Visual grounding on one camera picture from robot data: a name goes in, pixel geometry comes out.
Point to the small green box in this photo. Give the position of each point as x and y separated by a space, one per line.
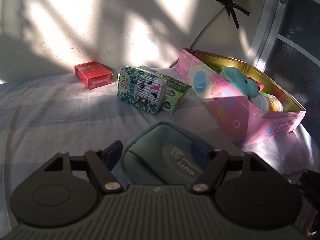
175 92

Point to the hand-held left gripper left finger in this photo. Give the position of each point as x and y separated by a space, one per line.
113 152

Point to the teal plush toy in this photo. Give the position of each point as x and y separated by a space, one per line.
240 81

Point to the floral patterned tissue pack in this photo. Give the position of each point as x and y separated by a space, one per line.
142 87

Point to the white window frame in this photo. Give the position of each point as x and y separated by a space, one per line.
268 37

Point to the black tape cross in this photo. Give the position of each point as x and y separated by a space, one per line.
231 3

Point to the red box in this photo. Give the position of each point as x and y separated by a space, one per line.
92 76

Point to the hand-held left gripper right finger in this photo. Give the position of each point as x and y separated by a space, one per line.
200 152

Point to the green zipper pouch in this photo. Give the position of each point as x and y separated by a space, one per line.
150 152

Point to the white capped bottle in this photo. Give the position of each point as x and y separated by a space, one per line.
262 103

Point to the pink biscuit tin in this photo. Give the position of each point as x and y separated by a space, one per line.
225 112

